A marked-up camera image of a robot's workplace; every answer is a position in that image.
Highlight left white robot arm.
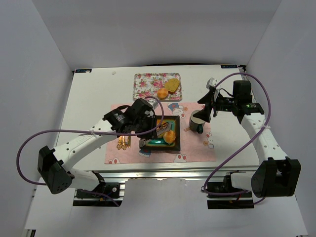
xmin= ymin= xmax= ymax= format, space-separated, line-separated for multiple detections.
xmin=38 ymin=96 xmax=162 ymax=195

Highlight pink cartoon placemat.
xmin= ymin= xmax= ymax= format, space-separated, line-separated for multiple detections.
xmin=105 ymin=102 xmax=216 ymax=164

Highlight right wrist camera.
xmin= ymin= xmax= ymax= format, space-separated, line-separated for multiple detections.
xmin=206 ymin=78 xmax=218 ymax=89

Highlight gold fork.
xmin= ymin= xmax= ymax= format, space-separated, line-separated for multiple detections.
xmin=117 ymin=136 xmax=127 ymax=150

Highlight aluminium table frame rail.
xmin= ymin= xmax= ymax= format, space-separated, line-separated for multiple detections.
xmin=93 ymin=165 xmax=257 ymax=180

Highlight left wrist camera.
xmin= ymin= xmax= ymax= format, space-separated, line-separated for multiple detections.
xmin=147 ymin=99 xmax=159 ymax=109

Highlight brown bread slice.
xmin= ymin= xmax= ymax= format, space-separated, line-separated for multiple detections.
xmin=164 ymin=78 xmax=180 ymax=93

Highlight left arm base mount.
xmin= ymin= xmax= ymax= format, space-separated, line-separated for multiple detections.
xmin=73 ymin=182 xmax=125 ymax=207

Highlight orange donut bread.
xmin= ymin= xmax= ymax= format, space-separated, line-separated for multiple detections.
xmin=157 ymin=120 xmax=168 ymax=131

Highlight round bun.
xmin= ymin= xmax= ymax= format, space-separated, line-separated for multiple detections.
xmin=157 ymin=88 xmax=169 ymax=100
xmin=163 ymin=130 xmax=176 ymax=144

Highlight silver metal tongs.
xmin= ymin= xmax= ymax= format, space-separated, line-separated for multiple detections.
xmin=153 ymin=122 xmax=172 ymax=140

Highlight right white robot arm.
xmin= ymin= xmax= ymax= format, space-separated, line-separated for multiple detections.
xmin=193 ymin=78 xmax=301 ymax=198

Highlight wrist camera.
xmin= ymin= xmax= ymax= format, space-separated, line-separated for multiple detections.
xmin=147 ymin=99 xmax=159 ymax=109
xmin=206 ymin=78 xmax=218 ymax=89

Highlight gold knife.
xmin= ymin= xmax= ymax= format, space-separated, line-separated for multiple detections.
xmin=127 ymin=136 xmax=131 ymax=148

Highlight dark green mug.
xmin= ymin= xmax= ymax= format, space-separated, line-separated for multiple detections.
xmin=189 ymin=110 xmax=205 ymax=134

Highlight floral rectangular tray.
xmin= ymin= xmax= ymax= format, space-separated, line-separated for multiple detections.
xmin=132 ymin=73 xmax=182 ymax=102

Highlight black teal square plate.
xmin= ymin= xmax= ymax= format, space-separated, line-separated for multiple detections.
xmin=140 ymin=116 xmax=181 ymax=152

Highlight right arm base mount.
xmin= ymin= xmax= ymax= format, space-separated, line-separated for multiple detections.
xmin=206 ymin=172 xmax=254 ymax=210

